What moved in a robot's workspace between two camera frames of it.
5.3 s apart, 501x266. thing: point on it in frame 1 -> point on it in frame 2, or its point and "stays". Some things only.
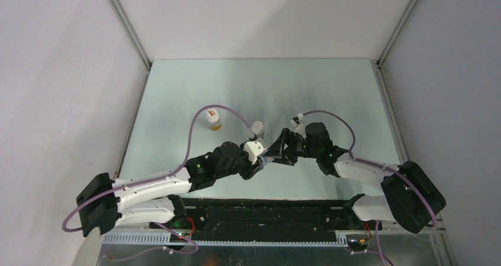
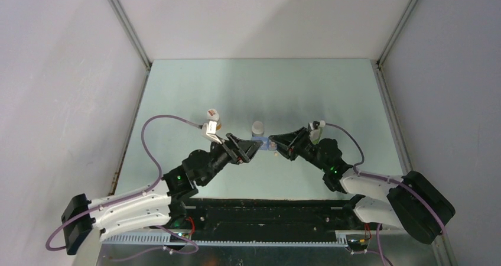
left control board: [175, 237] stays
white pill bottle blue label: [257, 129] stays
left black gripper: [251, 169] -> [240, 151]
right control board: [357, 242] stays
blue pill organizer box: [264, 160] -> [268, 144]
